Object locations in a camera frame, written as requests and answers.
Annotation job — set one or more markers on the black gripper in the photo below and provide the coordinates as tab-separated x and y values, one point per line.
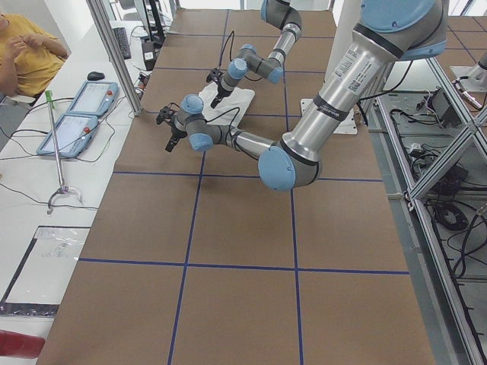
176	131
220	91

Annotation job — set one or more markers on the white long-sleeve printed shirt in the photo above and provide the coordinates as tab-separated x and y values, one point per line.
231	110

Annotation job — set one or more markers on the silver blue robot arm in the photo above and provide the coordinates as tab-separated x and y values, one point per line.
279	14
387	31

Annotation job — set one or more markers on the blue teach pendant far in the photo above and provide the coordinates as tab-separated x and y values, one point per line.
94	98

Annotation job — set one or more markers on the blue teach pendant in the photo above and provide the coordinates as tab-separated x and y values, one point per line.
94	98
74	133

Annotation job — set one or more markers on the blue teach pendant near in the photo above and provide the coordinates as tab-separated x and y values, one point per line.
74	133

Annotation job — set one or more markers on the black computer mouse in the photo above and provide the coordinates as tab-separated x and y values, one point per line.
95	76

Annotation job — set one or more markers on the black keyboard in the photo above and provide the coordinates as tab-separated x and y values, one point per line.
122	41

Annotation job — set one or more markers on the grabber reach tool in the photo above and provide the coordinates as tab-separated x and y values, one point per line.
63	188

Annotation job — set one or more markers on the person in yellow shirt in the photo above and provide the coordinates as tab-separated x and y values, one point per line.
30	57

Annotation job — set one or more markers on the clear plastic bag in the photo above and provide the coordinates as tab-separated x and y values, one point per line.
39	282

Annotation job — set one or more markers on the red cylinder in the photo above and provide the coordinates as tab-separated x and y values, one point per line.
18	345

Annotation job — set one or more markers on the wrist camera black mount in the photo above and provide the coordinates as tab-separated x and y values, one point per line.
215	75
166	115

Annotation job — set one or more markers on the aluminium frame post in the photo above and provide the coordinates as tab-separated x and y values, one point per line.
104	29

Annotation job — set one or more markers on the aluminium frame rail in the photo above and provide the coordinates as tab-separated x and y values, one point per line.
436	121

